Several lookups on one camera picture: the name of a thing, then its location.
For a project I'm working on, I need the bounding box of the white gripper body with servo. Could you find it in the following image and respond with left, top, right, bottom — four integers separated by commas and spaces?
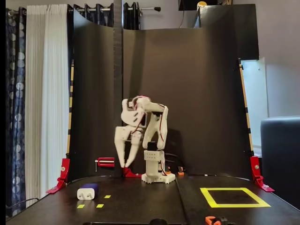
114, 126, 144, 143

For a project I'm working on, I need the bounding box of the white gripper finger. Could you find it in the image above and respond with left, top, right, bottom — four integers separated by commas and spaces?
123, 137, 142, 168
114, 140, 128, 168

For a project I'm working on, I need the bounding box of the blue and white charger block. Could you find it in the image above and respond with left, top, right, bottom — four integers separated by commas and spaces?
76, 182, 98, 201

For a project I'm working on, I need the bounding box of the red screw clamp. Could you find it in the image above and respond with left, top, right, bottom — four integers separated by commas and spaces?
95, 157, 115, 172

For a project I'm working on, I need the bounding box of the red table clamp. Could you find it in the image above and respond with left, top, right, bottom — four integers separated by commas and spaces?
249, 156, 275, 193
45, 158, 71, 195

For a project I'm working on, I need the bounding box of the yellow black striped stick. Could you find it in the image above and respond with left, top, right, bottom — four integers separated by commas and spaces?
67, 60, 75, 160
238, 58, 255, 157

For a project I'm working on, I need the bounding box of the black curved backdrop board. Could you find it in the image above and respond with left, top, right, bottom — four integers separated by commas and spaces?
67, 9, 255, 186

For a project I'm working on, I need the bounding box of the white pleated curtain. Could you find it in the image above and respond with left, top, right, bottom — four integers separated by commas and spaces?
24, 4, 71, 207

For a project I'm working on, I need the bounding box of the orange and black spring clamp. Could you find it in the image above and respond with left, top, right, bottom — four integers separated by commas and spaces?
205, 216, 228, 225

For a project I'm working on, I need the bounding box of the yellow tape square outline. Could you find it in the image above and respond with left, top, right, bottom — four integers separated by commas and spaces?
199, 187, 272, 209

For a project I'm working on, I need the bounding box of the dark blue eyelet curtain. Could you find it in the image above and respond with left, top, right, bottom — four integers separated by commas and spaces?
67, 2, 141, 31

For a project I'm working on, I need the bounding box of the dark blue dotted curtain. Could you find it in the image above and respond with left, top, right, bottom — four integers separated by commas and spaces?
6, 7, 28, 218

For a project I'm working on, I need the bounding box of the silver curtain rod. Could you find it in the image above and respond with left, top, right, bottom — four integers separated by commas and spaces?
75, 6, 162, 13

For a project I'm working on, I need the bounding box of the white cabinet door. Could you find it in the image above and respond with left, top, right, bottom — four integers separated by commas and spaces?
240, 57, 269, 157

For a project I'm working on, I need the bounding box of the black leather armchair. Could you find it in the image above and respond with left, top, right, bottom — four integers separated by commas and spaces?
260, 116, 300, 209

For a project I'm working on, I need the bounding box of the black cabinet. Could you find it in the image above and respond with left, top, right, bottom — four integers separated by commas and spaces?
194, 4, 260, 60

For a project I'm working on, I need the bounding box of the red corner bracket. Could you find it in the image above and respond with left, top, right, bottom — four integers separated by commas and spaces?
121, 152, 143, 178

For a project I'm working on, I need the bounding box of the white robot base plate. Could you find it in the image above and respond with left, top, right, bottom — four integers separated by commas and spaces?
141, 172, 176, 185

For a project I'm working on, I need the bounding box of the black power cable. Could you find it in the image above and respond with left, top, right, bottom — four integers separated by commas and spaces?
165, 152, 188, 175

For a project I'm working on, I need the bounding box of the thin black floor cable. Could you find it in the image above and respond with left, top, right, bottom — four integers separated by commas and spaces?
6, 197, 40, 210

